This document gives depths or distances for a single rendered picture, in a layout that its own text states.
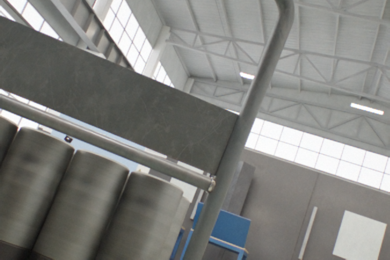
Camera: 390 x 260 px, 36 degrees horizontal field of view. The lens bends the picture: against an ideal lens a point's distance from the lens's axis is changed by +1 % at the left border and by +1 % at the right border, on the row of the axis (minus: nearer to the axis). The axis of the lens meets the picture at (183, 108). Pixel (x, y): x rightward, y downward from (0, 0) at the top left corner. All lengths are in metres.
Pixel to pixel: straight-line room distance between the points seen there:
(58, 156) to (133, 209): 0.19
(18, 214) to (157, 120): 0.34
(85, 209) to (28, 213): 0.11
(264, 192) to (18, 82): 6.47
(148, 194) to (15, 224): 0.27
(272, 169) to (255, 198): 0.43
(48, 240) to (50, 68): 0.35
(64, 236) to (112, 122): 0.26
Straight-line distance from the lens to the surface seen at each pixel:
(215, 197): 1.13
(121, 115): 1.13
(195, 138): 1.14
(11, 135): 1.31
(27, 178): 1.25
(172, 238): 1.43
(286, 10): 1.19
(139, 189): 1.26
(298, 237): 7.36
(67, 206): 1.25
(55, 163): 1.27
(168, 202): 1.27
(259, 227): 7.40
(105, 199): 1.26
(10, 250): 1.26
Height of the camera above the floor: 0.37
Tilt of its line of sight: 14 degrees up
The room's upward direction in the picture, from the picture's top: 21 degrees clockwise
